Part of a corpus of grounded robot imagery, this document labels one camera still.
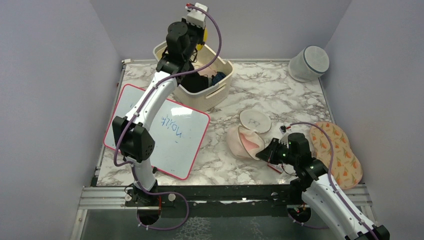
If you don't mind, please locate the yellow black bra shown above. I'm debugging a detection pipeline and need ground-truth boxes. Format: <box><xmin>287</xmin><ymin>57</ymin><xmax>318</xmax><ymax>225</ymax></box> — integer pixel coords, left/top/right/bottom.
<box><xmin>196</xmin><ymin>28</ymin><xmax>208</xmax><ymax>51</ymax></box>

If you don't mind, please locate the carrot pattern round cushion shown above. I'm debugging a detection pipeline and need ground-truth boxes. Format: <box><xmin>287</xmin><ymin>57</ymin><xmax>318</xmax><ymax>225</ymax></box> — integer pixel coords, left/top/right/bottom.
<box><xmin>309</xmin><ymin>121</ymin><xmax>363</xmax><ymax>190</ymax></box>

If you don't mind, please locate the blue garment in basket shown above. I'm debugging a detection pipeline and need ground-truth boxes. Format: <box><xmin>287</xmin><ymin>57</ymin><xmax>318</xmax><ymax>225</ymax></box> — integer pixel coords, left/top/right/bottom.
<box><xmin>210</xmin><ymin>71</ymin><xmax>227</xmax><ymax>86</ymax></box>

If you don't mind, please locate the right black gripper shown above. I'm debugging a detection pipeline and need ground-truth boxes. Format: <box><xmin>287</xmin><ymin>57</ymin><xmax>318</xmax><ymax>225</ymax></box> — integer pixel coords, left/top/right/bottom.
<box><xmin>255</xmin><ymin>137</ymin><xmax>298</xmax><ymax>166</ymax></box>

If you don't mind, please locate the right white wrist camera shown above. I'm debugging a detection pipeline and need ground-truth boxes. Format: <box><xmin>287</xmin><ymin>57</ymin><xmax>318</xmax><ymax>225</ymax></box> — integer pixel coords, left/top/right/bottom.
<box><xmin>279</xmin><ymin>125</ymin><xmax>292</xmax><ymax>145</ymax></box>

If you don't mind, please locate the small red white card box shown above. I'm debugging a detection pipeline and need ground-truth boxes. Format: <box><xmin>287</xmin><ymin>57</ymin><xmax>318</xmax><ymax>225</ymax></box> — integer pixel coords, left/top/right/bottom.
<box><xmin>267</xmin><ymin>163</ymin><xmax>285</xmax><ymax>174</ymax></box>

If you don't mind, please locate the black mounting rail base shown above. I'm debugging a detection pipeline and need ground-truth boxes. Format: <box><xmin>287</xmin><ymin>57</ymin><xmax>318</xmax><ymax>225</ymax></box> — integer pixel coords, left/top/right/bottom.
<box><xmin>125</xmin><ymin>183</ymin><xmax>322</xmax><ymax>220</ymax></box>

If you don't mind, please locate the black garment in basket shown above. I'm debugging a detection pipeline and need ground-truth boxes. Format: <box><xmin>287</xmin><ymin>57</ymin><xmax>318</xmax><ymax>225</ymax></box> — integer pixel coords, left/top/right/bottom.
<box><xmin>181</xmin><ymin>72</ymin><xmax>212</xmax><ymax>93</ymax></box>

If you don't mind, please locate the pink garment in basket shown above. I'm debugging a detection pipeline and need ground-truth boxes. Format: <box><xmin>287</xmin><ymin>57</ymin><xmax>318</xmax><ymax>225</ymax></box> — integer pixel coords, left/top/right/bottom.
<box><xmin>198</xmin><ymin>66</ymin><xmax>217</xmax><ymax>79</ymax></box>

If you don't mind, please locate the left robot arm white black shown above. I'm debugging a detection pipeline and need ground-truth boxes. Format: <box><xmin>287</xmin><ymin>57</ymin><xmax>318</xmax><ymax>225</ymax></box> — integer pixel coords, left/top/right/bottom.
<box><xmin>111</xmin><ymin>19</ymin><xmax>206</xmax><ymax>206</ymax></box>

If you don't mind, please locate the pink bra in bag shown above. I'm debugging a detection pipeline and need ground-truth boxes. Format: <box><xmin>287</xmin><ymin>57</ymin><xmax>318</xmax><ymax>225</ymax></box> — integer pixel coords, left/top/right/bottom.
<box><xmin>239</xmin><ymin>132</ymin><xmax>265</xmax><ymax>159</ymax></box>

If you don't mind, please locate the cream plastic laundry basket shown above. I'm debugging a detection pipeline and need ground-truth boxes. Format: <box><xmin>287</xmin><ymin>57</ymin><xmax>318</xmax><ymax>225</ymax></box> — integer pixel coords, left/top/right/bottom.
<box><xmin>153</xmin><ymin>41</ymin><xmax>235</xmax><ymax>112</ymax></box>

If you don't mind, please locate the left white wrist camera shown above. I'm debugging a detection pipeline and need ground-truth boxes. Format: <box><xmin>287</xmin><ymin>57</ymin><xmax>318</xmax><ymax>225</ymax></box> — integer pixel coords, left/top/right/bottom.
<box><xmin>185</xmin><ymin>2</ymin><xmax>209</xmax><ymax>30</ymax></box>

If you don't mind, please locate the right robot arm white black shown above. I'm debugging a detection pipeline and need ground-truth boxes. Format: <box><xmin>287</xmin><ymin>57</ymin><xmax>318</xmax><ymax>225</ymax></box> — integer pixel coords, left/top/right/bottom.
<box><xmin>255</xmin><ymin>132</ymin><xmax>390</xmax><ymax>240</ymax></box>

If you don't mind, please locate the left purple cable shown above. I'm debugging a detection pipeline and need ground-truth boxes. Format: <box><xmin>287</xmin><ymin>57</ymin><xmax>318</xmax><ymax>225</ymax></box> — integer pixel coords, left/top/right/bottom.
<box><xmin>113</xmin><ymin>4</ymin><xmax>223</xmax><ymax>232</ymax></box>

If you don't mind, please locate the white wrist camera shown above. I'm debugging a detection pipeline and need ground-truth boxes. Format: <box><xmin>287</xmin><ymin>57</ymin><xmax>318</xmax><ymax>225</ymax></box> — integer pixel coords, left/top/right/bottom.
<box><xmin>279</xmin><ymin>125</ymin><xmax>292</xmax><ymax>145</ymax></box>
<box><xmin>185</xmin><ymin>2</ymin><xmax>209</xmax><ymax>30</ymax></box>

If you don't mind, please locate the red framed whiteboard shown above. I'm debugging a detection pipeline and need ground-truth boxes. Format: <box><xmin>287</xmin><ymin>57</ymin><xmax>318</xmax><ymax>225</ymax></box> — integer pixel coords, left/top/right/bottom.
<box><xmin>103</xmin><ymin>83</ymin><xmax>212</xmax><ymax>181</ymax></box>

